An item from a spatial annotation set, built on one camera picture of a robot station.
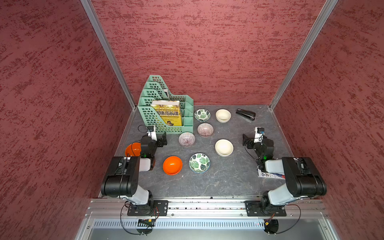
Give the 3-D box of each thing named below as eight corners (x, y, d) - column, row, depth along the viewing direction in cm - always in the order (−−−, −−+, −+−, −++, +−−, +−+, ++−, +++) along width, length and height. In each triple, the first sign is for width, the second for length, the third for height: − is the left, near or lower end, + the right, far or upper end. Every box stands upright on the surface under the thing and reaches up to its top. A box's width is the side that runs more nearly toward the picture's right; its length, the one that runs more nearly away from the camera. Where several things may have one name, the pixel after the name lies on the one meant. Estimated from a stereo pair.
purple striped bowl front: (178, 147, 98) (177, 143, 94) (179, 135, 104) (178, 131, 100) (195, 147, 98) (195, 143, 94) (195, 135, 104) (195, 131, 100)
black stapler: (235, 114, 119) (236, 111, 116) (237, 110, 121) (238, 107, 119) (253, 120, 114) (254, 117, 112) (254, 116, 117) (256, 113, 114)
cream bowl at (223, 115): (216, 124, 111) (217, 119, 107) (215, 113, 118) (216, 109, 113) (230, 124, 111) (232, 119, 107) (228, 114, 118) (230, 109, 113)
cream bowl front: (215, 158, 94) (216, 153, 89) (214, 143, 101) (215, 138, 96) (232, 158, 94) (234, 153, 89) (230, 143, 101) (232, 138, 96)
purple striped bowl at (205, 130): (197, 137, 103) (197, 133, 100) (197, 126, 109) (197, 123, 105) (213, 137, 103) (214, 133, 100) (212, 127, 109) (213, 123, 106)
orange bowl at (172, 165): (163, 176, 86) (161, 173, 82) (165, 160, 93) (164, 156, 88) (182, 176, 86) (181, 173, 82) (183, 160, 93) (182, 156, 89)
